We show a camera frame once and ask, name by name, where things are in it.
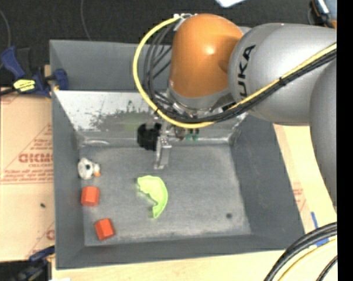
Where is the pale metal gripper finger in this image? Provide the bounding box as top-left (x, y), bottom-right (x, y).
top-left (162, 143), bottom-right (173, 170)
top-left (153, 143), bottom-right (163, 170)

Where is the light green toy lettuce leaf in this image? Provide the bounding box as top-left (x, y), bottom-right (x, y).
top-left (135, 174), bottom-right (169, 220)

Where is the grey metal bin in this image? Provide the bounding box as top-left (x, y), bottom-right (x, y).
top-left (49, 39), bottom-right (307, 269)

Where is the white toy duck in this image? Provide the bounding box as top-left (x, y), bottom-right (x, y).
top-left (77, 157), bottom-right (102, 180)

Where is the red-orange rounded block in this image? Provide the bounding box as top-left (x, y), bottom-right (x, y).
top-left (80, 186), bottom-right (101, 207)

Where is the red-orange angular block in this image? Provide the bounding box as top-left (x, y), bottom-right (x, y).
top-left (94, 218), bottom-right (116, 241)

